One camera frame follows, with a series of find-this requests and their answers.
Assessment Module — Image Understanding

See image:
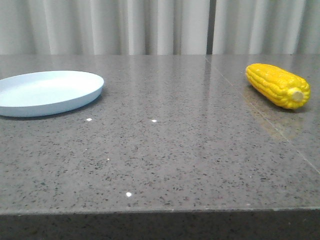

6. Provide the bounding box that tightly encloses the light blue round plate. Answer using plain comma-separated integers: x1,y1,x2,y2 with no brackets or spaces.
0,70,104,117

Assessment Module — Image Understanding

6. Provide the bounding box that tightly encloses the yellow corn cob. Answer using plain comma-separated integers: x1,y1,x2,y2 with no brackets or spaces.
245,63,311,110

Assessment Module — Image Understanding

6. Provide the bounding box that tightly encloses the white pleated curtain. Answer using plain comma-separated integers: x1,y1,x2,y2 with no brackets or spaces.
0,0,320,55

